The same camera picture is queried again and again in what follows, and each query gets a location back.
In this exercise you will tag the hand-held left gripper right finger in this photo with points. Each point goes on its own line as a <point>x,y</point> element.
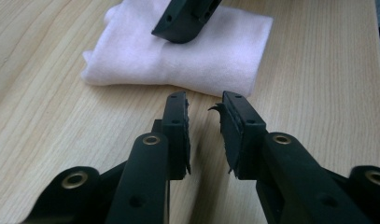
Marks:
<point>287,180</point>

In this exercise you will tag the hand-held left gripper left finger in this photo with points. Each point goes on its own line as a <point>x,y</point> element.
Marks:
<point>147,174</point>

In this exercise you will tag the pink sock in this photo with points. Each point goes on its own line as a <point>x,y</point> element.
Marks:
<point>209,68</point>

